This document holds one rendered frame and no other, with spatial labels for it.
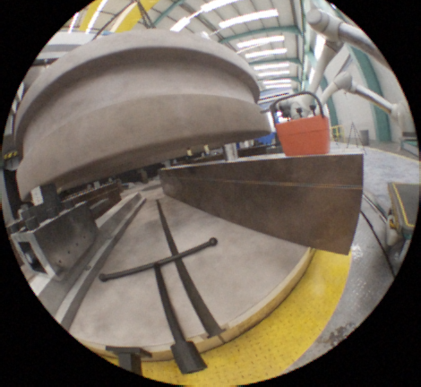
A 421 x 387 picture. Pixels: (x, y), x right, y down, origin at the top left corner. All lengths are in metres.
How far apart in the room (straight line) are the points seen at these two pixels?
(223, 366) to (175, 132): 1.12
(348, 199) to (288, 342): 0.62
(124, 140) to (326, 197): 0.86
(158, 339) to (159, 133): 0.82
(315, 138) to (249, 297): 0.54
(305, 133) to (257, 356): 0.87
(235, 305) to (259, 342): 0.33
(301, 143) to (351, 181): 0.21
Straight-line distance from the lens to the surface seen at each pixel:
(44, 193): 0.87
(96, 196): 2.15
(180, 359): 0.43
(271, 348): 0.77
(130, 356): 0.57
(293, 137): 0.53
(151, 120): 0.75
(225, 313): 0.49
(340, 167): 0.50
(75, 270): 0.88
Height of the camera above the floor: 0.76
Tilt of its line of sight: 9 degrees down
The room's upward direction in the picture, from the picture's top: 13 degrees counter-clockwise
